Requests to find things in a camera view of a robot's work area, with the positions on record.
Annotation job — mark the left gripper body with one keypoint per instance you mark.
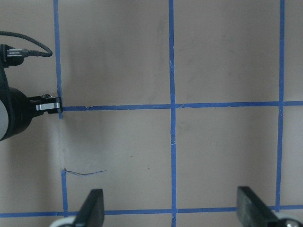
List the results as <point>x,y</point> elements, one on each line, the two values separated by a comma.
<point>15,109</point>

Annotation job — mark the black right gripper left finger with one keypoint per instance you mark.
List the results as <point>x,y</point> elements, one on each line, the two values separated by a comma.
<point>92,212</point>

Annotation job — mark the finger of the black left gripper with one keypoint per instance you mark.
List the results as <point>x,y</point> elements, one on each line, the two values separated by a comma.
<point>47,103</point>

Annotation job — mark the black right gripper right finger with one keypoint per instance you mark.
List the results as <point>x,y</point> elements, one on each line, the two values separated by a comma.
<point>253,212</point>

